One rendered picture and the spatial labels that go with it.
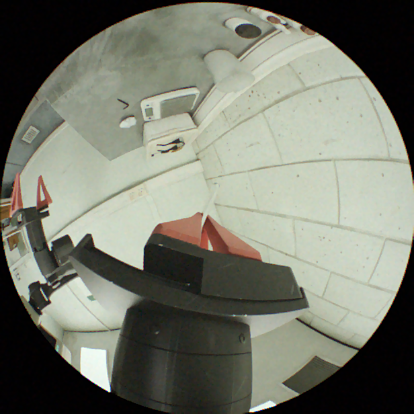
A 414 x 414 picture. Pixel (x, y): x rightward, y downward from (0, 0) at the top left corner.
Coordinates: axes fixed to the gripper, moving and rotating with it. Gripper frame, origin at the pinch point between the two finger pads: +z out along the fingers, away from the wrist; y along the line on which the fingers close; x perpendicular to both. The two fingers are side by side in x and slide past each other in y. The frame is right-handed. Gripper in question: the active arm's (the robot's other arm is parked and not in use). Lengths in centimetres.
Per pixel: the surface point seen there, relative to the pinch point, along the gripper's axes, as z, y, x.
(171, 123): 68, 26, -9
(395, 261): -14, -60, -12
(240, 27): 13.9, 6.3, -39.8
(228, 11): 11.1, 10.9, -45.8
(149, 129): 62, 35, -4
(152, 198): 83, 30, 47
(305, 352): -26, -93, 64
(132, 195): 73, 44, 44
